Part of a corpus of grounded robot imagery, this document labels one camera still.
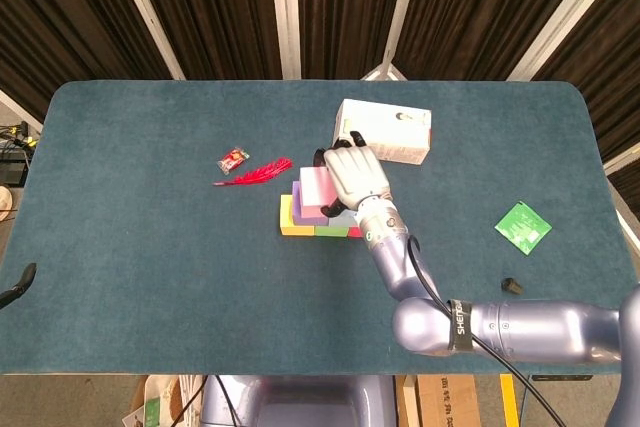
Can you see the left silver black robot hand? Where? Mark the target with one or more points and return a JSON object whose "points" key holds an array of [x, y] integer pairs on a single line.
{"points": [[20, 284]]}

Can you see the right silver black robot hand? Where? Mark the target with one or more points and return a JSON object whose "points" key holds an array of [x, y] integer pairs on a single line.
{"points": [[355, 174]]}

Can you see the pink foam cube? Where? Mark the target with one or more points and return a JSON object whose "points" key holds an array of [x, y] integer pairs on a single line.
{"points": [[317, 189]]}

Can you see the light blue foam cube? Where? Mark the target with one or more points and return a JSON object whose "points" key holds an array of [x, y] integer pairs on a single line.
{"points": [[342, 219]]}

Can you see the red foam cube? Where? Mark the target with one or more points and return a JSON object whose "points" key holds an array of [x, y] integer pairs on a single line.
{"points": [[356, 232]]}

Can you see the purple foam cube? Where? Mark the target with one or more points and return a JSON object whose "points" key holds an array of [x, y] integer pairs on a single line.
{"points": [[300, 207]]}

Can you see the yellow foam cube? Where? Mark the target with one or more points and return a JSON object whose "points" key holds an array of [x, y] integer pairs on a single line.
{"points": [[287, 222]]}

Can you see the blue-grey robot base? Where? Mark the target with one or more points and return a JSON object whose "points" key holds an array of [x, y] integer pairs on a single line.
{"points": [[310, 402]]}

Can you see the white printed cardboard box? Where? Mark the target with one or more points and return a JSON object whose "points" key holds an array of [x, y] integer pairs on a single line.
{"points": [[400, 132]]}

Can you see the green foam cube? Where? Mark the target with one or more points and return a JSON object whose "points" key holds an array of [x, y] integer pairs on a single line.
{"points": [[331, 232]]}

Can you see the beige straw hat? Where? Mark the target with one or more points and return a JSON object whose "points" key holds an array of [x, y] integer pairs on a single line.
{"points": [[5, 203]]}

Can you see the red feather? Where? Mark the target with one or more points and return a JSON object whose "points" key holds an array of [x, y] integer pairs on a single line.
{"points": [[265, 169]]}

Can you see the black power box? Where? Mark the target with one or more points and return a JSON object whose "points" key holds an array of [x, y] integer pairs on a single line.
{"points": [[12, 174]]}

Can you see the blue felt table cloth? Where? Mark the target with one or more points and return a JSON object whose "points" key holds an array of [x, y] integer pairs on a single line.
{"points": [[125, 247]]}

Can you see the red wrapped candy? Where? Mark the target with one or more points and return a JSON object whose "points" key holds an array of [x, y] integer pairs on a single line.
{"points": [[233, 160]]}

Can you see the dark brown curtain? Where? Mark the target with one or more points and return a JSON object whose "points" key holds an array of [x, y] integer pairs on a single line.
{"points": [[50, 12], [615, 47], [215, 12], [345, 12], [475, 12]]}

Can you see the green foil sachet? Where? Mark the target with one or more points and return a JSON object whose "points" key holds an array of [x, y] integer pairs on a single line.
{"points": [[522, 228]]}

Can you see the white printed paper bag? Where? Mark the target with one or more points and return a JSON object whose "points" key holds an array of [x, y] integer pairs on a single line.
{"points": [[150, 409]]}

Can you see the small black cap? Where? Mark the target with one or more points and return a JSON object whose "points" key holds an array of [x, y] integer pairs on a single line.
{"points": [[512, 286]]}

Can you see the brown cardboard box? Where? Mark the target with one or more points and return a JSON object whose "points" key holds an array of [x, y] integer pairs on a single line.
{"points": [[450, 404]]}

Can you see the white frame post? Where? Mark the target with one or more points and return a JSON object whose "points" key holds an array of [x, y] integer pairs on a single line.
{"points": [[402, 12], [625, 157], [17, 112], [146, 12], [285, 12], [562, 12]]}

